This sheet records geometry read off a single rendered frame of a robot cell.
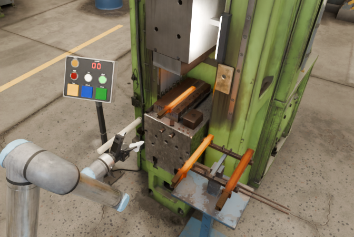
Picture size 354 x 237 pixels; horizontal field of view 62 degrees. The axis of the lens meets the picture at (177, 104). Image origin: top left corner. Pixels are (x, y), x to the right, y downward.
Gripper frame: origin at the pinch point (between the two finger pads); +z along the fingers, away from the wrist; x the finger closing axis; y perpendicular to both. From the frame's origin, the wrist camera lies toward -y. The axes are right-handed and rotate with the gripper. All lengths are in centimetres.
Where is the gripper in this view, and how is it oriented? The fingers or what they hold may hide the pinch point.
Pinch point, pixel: (134, 136)
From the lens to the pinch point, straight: 170.4
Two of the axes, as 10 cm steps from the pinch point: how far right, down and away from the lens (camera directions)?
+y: -0.4, 8.0, 6.0
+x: 8.2, 3.7, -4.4
